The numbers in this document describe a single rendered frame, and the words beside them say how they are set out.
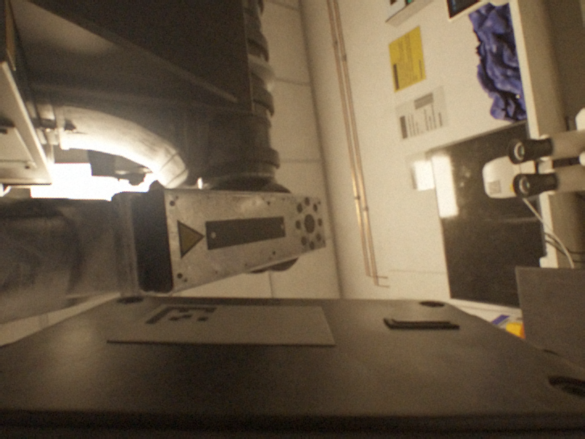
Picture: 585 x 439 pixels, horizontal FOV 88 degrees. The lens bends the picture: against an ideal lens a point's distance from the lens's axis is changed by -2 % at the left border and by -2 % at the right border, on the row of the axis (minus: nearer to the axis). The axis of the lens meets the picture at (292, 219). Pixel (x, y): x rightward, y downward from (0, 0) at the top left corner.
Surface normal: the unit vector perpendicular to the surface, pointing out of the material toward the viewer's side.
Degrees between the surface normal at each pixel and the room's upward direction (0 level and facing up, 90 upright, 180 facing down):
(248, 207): 157
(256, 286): 180
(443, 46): 90
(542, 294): 86
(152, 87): 90
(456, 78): 90
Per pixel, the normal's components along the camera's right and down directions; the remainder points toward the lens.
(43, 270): 0.84, 0.11
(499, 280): -0.85, 0.11
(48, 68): 0.10, 0.99
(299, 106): 0.56, -0.08
